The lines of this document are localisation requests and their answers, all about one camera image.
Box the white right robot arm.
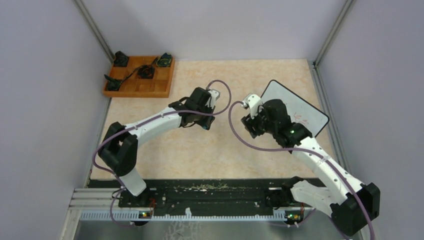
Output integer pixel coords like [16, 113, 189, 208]
[241, 95, 381, 239]

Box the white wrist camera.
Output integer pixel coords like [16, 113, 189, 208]
[242, 93, 263, 119]
[207, 89, 221, 109]

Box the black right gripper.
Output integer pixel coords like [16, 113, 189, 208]
[242, 103, 278, 138]

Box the left corner aluminium post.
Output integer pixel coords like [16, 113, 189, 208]
[72, 0, 115, 63]

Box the orange compartment tray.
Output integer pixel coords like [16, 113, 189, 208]
[102, 54, 176, 98]

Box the dark object top-right compartment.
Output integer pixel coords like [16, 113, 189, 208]
[156, 52, 173, 68]

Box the corner aluminium post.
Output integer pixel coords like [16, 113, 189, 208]
[72, 0, 115, 63]
[313, 0, 357, 69]

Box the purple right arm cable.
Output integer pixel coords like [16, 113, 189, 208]
[227, 100, 376, 240]

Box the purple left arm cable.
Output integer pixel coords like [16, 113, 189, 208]
[92, 79, 232, 229]

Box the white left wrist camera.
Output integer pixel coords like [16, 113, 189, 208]
[207, 89, 221, 109]

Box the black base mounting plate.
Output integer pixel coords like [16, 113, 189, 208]
[87, 178, 324, 218]

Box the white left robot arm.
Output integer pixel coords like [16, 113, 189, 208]
[97, 87, 220, 207]

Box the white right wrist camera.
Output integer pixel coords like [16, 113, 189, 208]
[242, 93, 263, 119]

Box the dark object top-left compartment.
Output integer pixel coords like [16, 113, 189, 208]
[113, 51, 130, 68]

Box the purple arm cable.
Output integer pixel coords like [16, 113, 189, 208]
[92, 79, 232, 229]
[227, 100, 376, 240]

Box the aluminium front rail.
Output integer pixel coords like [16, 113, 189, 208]
[69, 188, 311, 223]

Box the right corner aluminium post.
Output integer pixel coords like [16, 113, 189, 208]
[313, 0, 357, 69]

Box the dark object centre compartment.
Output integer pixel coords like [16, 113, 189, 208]
[136, 64, 155, 79]

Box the black framed whiteboard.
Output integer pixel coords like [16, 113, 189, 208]
[260, 79, 330, 137]

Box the dark object left compartment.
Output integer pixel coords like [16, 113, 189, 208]
[103, 74, 123, 92]

